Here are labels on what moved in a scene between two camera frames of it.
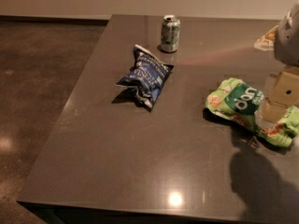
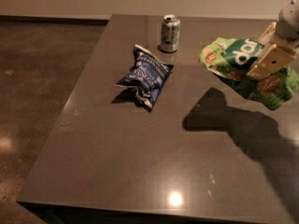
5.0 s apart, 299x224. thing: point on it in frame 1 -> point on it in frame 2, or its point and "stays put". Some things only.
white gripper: [288, 42] -> [288, 24]
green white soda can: [170, 34] stays put
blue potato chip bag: [147, 77] stays put
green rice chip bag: [236, 100] -> [232, 60]
